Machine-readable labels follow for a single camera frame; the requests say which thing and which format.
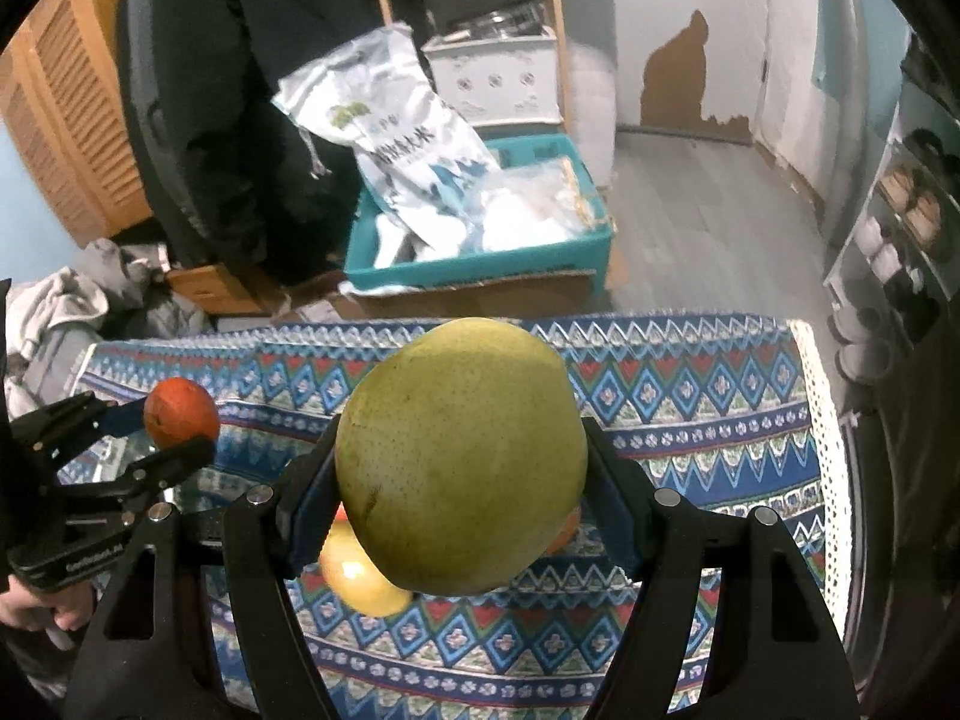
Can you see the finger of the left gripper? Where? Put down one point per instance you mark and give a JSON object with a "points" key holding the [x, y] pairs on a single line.
{"points": [[142, 483], [56, 434]]}

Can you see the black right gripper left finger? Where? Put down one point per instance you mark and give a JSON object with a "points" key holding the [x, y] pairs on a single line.
{"points": [[149, 651]]}

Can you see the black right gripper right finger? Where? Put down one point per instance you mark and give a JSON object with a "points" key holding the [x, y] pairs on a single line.
{"points": [[776, 652]]}

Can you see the small orange tangerine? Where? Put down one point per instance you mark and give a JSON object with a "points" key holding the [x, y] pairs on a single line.
{"points": [[177, 410]]}

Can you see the orange with stem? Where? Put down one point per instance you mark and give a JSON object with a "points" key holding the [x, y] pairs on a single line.
{"points": [[566, 534]]}

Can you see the person's left hand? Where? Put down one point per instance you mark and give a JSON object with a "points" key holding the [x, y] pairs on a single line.
{"points": [[24, 608]]}

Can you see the grey clothes pile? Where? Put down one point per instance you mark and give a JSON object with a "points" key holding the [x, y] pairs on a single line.
{"points": [[111, 292]]}

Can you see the small wooden drawer box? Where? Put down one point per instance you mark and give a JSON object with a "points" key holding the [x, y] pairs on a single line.
{"points": [[216, 290]]}

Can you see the yellow red apple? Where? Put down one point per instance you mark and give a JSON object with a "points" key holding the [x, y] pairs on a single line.
{"points": [[353, 577]]}

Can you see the patterned blue tablecloth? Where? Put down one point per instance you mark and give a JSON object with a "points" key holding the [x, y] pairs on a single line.
{"points": [[732, 411]]}

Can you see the wooden louvered cabinet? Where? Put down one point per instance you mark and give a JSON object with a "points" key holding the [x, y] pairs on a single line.
{"points": [[62, 106]]}

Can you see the shoe rack with shoes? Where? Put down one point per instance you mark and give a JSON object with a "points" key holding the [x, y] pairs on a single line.
{"points": [[896, 272]]}

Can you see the brown cardboard box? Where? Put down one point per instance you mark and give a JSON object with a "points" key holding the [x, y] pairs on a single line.
{"points": [[531, 296]]}

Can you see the white blue rice bag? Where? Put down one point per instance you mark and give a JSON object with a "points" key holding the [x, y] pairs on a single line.
{"points": [[419, 156]]}

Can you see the black hanging jacket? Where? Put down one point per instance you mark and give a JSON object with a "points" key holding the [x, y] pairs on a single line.
{"points": [[228, 177]]}

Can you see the clear plastic bag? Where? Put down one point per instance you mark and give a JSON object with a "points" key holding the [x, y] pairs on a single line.
{"points": [[530, 206]]}

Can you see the teal storage box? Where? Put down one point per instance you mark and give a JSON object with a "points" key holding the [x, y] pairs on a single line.
{"points": [[589, 252]]}

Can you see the white patterned storage box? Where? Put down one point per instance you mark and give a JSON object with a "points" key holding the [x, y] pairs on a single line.
{"points": [[498, 81]]}

